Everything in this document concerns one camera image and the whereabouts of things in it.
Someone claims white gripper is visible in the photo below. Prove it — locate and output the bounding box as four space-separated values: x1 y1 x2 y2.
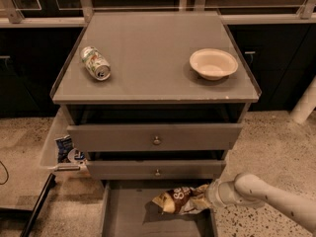
205 180 238 207

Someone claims brown chip bag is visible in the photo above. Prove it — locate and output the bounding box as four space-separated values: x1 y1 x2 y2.
152 185 212 214

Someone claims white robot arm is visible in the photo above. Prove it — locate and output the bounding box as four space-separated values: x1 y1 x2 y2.
215 82 316 237

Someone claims top grey drawer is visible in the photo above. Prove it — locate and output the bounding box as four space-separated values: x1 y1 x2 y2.
67 123 242 152

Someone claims grey drawer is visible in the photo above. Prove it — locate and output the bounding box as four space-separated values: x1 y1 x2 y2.
102 180 218 237
86 160 226 180
67 123 242 152

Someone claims bottom grey drawer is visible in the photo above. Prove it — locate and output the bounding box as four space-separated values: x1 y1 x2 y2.
102 180 218 237

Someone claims grey drawer cabinet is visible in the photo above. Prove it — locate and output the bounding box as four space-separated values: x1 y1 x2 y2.
49 11 263 190

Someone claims middle grey drawer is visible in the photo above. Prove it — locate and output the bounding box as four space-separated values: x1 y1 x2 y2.
86 160 226 180

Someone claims white paper bowl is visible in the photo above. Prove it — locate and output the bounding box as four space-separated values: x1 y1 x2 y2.
190 48 238 81

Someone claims white round packet in bin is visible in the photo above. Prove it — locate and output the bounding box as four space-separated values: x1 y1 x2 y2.
67 148 86 164

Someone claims blue snack packet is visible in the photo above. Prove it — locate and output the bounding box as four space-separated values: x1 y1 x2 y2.
55 135 73 163

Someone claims clear plastic storage bin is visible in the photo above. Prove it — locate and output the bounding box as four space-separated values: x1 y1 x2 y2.
39 109 90 178

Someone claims black metal floor bar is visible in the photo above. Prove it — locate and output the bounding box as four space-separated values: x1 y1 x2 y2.
20 173 56 237

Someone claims green soda can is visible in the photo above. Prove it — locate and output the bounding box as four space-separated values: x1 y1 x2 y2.
80 46 111 81

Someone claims black floor cable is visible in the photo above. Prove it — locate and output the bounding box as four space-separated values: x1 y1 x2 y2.
0 160 10 186

